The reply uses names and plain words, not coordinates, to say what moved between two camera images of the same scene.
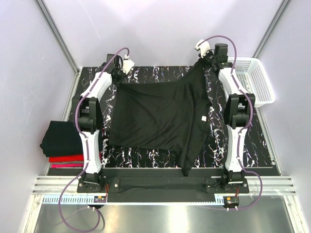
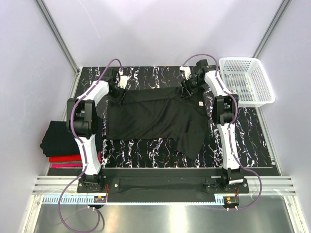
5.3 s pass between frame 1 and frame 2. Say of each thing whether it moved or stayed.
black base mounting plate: stayed
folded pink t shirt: stayed
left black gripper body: moved
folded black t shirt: stayed
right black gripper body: moved
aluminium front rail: stayed
